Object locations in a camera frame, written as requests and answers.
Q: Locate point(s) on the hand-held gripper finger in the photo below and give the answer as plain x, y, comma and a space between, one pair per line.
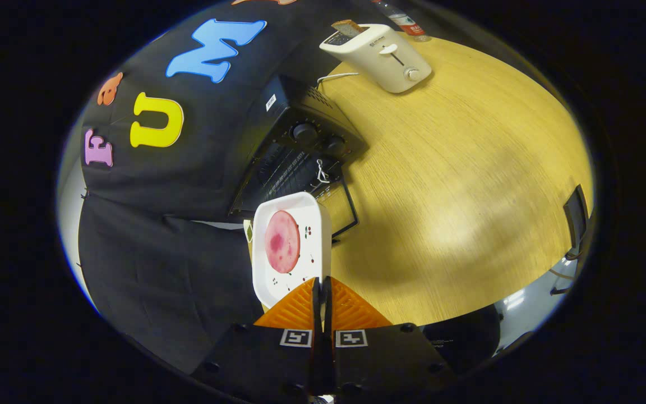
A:
316, 314
327, 314

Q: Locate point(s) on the white square plate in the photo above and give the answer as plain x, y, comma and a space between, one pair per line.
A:
312, 241

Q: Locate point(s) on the pink ham slice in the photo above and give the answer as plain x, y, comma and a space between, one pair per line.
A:
282, 241

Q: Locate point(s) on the black toaster oven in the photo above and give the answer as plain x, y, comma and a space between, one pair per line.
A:
300, 106

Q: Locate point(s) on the white bread toaster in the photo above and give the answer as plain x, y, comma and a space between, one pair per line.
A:
390, 67

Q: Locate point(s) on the black backdrop cloth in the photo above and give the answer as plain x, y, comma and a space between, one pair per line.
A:
160, 252

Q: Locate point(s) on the black chair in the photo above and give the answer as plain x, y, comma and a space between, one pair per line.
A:
575, 216

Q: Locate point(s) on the brown bread slice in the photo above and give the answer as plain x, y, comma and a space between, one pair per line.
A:
348, 28

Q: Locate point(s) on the red label water bottle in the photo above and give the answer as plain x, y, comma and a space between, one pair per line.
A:
407, 22

